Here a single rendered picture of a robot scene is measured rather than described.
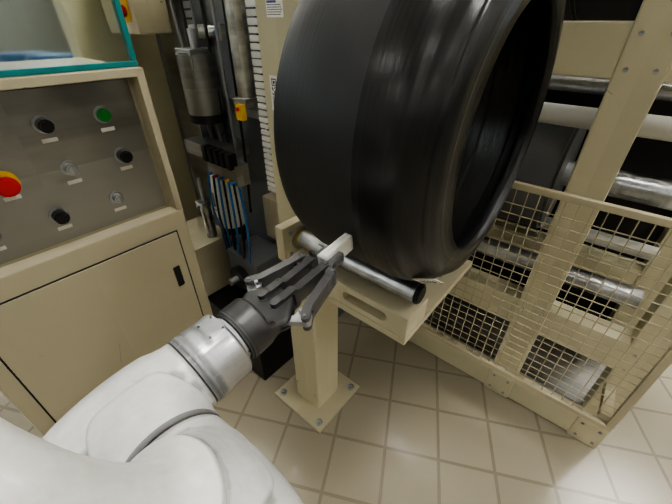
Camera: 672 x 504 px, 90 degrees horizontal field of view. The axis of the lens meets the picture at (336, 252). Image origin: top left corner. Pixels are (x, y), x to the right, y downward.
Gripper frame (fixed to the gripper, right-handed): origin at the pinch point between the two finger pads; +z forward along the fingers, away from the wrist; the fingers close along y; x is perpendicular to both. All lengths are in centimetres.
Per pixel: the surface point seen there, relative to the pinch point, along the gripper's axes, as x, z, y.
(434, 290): 29.1, 27.4, -6.1
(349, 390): 109, 24, 24
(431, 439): 110, 28, -14
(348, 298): 25.0, 10.1, 7.3
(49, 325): 27, -39, 64
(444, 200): -8.8, 9.4, -12.6
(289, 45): -26.5, 8.2, 12.5
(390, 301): 21.0, 12.0, -2.9
